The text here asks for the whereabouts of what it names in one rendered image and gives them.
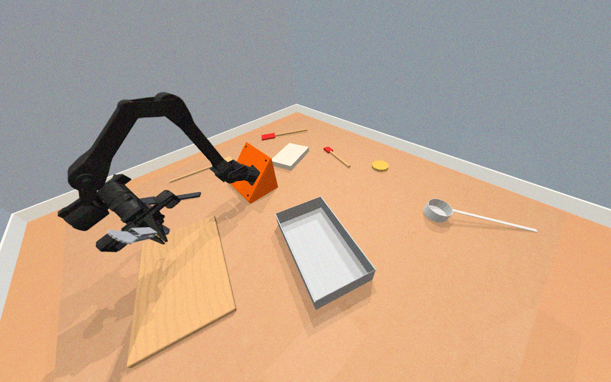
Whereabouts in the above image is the yellow flat disc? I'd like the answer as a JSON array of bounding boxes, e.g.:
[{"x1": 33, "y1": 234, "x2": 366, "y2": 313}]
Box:
[{"x1": 372, "y1": 161, "x2": 389, "y2": 172}]

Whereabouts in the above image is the red spatula with wooden handle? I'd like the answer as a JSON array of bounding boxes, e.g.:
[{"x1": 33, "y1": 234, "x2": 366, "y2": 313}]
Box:
[{"x1": 261, "y1": 129, "x2": 308, "y2": 141}]

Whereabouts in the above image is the white rectangular block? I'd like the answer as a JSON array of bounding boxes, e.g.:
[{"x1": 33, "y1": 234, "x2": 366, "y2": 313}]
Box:
[{"x1": 272, "y1": 143, "x2": 309, "y2": 170}]

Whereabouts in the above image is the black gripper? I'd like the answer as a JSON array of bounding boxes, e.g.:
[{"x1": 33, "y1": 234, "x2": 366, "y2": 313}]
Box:
[{"x1": 95, "y1": 190, "x2": 181, "y2": 252}]

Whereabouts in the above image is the grey measuring scoop with long white handle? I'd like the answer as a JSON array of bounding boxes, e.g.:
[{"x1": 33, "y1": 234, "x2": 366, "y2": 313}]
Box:
[{"x1": 423, "y1": 198, "x2": 537, "y2": 232}]

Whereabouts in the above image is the dark grey spatula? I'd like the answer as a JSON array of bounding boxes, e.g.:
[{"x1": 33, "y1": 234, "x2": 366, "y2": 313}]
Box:
[{"x1": 139, "y1": 192, "x2": 201, "y2": 205}]

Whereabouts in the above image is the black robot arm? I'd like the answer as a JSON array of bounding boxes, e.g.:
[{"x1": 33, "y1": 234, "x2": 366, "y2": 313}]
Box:
[{"x1": 58, "y1": 92, "x2": 260, "y2": 231}]

